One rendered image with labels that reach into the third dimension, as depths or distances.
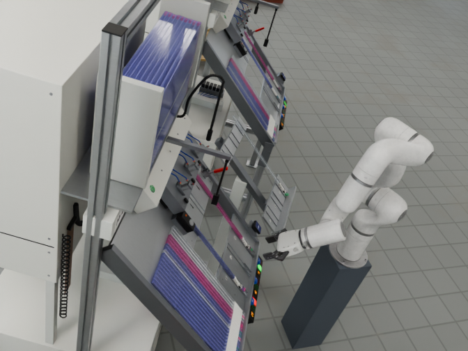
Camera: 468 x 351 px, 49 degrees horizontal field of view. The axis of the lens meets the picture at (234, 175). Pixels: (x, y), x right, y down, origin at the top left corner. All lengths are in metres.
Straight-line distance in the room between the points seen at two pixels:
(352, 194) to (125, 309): 0.98
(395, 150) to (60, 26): 1.14
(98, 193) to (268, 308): 1.91
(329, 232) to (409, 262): 1.87
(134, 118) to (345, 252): 1.41
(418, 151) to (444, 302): 1.91
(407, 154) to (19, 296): 1.53
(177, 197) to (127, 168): 0.37
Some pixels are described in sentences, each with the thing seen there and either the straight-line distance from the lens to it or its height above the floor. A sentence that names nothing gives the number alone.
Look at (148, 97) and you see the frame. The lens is 1.26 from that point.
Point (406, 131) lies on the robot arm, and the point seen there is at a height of 1.48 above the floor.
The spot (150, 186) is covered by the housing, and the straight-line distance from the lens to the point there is 1.59.
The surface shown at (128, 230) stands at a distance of 1.58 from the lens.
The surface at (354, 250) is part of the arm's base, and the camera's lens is 2.41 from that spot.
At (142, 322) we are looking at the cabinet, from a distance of 2.09.
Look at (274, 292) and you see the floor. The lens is 3.12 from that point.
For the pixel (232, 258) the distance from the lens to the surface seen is 2.09.
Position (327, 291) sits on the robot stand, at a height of 0.53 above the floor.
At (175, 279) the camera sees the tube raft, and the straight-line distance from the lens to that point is 1.70.
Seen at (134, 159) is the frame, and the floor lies 1.49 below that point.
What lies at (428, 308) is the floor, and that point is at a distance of 3.56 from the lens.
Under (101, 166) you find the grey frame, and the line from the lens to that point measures 1.23.
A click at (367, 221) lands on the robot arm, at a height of 0.97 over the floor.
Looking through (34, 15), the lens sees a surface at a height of 1.72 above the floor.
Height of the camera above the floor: 2.37
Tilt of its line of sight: 39 degrees down
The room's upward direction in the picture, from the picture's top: 18 degrees clockwise
